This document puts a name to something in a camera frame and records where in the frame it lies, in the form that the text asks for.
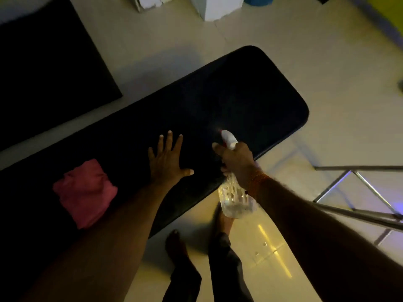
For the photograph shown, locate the person's right hand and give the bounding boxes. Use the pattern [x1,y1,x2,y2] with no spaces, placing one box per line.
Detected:
[212,141,262,191]

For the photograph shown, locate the person's left hand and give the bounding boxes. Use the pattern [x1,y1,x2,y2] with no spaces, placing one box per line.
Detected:
[148,131,195,189]

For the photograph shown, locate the clear spray bottle white nozzle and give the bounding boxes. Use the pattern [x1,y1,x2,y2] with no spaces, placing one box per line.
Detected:
[217,130,257,219]

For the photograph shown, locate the black padded gym bench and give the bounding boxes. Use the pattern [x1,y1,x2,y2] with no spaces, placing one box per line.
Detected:
[0,45,310,302]

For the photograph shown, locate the pink cleaning cloth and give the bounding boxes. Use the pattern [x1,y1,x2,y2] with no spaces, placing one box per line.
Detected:
[52,159,118,230]

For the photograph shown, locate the person's left forearm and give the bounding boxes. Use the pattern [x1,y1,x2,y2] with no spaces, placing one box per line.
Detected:
[22,182,177,302]

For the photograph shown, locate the person's right forearm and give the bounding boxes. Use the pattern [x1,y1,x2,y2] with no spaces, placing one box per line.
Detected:
[251,177,403,302]

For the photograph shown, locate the person's right foot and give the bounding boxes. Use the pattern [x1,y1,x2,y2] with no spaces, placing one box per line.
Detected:
[214,203,235,236]

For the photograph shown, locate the person's foot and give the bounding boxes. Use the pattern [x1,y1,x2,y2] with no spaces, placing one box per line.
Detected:
[214,203,235,236]
[165,229,193,265]

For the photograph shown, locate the person's left foot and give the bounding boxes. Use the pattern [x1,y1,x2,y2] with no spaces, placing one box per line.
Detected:
[165,229,193,265]

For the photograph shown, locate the person's dark trousers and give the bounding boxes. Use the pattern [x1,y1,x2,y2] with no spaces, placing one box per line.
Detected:
[162,232,254,302]

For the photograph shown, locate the orange thread wristband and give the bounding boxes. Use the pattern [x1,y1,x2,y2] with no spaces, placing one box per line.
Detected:
[245,170,270,198]

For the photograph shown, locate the round metal stool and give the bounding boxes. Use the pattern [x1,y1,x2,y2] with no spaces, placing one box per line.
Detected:
[311,165,403,246]

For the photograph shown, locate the black floor mat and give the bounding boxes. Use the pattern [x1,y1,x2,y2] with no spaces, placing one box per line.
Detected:
[0,0,123,152]

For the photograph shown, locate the yellow exercise bike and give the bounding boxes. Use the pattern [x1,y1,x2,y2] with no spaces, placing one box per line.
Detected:
[314,0,403,51]

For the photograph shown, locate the white wall panel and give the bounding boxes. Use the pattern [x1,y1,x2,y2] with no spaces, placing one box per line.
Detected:
[129,0,183,12]
[188,0,246,22]

